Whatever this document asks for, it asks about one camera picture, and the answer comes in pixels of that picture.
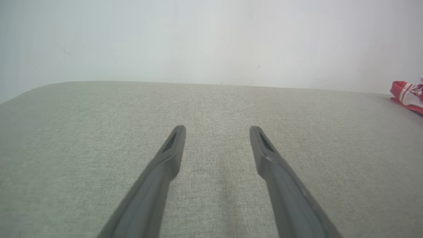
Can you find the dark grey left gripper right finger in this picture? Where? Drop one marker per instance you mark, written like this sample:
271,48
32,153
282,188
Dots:
290,201

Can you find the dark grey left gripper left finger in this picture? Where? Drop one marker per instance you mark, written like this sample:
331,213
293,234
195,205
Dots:
148,198

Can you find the red basketball jersey white sleeves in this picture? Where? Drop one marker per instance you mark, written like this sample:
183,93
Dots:
414,108

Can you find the red shorts white trim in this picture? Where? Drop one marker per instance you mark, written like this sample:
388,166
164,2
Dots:
396,89

